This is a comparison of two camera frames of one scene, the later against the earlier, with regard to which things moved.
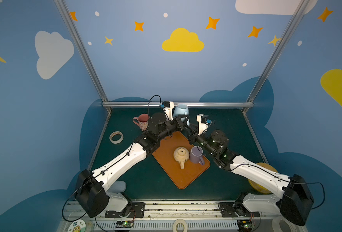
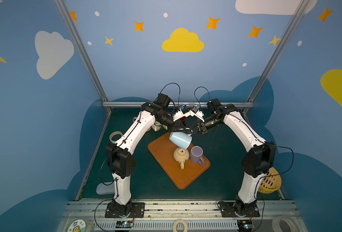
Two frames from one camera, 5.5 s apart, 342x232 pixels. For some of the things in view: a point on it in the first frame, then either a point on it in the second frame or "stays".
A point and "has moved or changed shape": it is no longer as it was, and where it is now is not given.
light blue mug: (180, 109) has moved or changed shape
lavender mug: (195, 155) stays
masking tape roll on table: (117, 141) stays
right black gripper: (194, 135) to (200, 127)
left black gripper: (179, 122) stays
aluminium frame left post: (72, 27) stays
